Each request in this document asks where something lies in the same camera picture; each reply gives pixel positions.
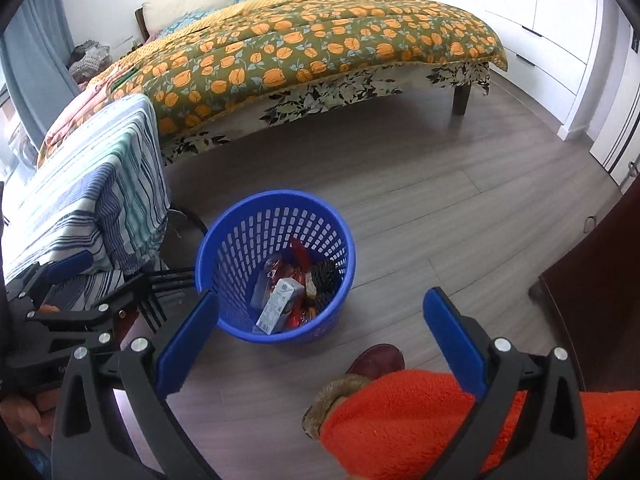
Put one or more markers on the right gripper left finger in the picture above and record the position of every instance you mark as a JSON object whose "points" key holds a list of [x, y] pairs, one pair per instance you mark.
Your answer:
{"points": [[90, 439]]}

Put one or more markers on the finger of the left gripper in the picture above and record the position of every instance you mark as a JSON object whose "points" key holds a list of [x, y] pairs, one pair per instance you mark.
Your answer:
{"points": [[120, 305], [36, 281]]}

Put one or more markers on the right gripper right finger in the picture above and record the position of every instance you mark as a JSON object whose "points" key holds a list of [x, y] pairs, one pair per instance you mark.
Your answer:
{"points": [[527, 420]]}

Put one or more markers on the crushed red soda can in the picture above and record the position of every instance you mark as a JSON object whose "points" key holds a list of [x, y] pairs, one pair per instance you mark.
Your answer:
{"points": [[276, 267]]}

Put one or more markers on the white milk carton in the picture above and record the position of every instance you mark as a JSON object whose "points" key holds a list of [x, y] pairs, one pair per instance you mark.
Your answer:
{"points": [[285, 296]]}

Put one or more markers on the red plastic bag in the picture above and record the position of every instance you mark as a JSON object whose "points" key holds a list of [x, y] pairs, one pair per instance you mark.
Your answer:
{"points": [[301, 314]]}

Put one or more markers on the red snack bag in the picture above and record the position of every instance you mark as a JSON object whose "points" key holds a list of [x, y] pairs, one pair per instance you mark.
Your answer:
{"points": [[302, 255]]}

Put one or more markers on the black pinecone-like ball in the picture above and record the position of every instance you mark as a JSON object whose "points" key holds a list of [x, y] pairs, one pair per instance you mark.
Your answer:
{"points": [[325, 277]]}

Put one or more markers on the person's left hand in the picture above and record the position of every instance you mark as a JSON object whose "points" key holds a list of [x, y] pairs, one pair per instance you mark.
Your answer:
{"points": [[30, 421]]}

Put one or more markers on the striped blue green tablecloth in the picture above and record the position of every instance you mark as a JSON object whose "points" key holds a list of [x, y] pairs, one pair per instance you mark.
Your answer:
{"points": [[102, 191]]}

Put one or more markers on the blue plastic waste basket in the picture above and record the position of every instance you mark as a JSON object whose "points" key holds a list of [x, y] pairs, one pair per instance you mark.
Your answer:
{"points": [[263, 239]]}

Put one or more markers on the dark wooden furniture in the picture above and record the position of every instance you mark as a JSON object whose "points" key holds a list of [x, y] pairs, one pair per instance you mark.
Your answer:
{"points": [[591, 297]]}

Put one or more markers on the dark red slipper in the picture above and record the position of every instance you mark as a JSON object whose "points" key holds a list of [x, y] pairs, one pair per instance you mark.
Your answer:
{"points": [[378, 361]]}

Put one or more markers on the folded pink blanket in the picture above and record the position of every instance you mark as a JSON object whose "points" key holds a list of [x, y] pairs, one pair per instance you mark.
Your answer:
{"points": [[88, 103]]}

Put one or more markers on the blue grey curtain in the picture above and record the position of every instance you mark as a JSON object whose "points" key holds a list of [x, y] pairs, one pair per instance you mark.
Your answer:
{"points": [[35, 49]]}

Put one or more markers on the pile of clothes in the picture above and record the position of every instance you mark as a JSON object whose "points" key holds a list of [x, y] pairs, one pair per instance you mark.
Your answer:
{"points": [[87, 60]]}

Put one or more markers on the bed with floral quilt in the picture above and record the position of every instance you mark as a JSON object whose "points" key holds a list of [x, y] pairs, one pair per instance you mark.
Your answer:
{"points": [[261, 48]]}

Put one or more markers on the left teal patterned pillow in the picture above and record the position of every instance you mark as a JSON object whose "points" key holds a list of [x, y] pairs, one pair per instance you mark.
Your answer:
{"points": [[185, 20]]}

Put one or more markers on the white built-in wardrobe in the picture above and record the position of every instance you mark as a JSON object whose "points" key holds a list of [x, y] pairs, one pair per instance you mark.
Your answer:
{"points": [[579, 59]]}

